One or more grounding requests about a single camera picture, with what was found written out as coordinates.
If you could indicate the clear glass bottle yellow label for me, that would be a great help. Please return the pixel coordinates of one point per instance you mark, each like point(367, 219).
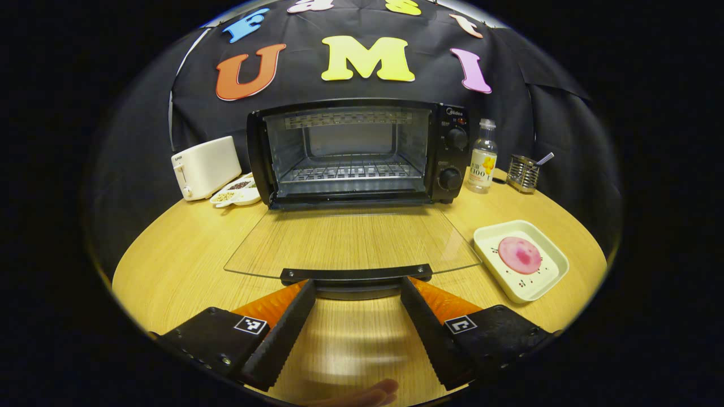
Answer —
point(482, 169)

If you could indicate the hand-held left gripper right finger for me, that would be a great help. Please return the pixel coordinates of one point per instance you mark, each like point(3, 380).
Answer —
point(435, 345)

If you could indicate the black oven knob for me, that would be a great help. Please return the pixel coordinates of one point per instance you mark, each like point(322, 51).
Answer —
point(450, 178)
point(456, 138)

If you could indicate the black backdrop cloth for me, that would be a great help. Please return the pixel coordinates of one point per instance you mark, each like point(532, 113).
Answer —
point(305, 85)

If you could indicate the pink ham slice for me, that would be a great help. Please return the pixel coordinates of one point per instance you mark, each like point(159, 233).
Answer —
point(520, 255)

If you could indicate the white divided snack dish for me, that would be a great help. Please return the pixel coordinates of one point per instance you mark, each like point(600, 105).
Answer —
point(243, 196)

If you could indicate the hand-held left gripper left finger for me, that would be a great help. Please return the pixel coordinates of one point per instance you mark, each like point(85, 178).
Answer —
point(280, 345)

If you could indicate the cream square plate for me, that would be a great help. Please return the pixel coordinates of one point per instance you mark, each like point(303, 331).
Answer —
point(498, 234)

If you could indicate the black electric oven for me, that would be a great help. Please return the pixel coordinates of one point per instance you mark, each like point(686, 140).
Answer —
point(452, 158)

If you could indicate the white toaster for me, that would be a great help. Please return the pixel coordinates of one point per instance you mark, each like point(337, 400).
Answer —
point(209, 167)

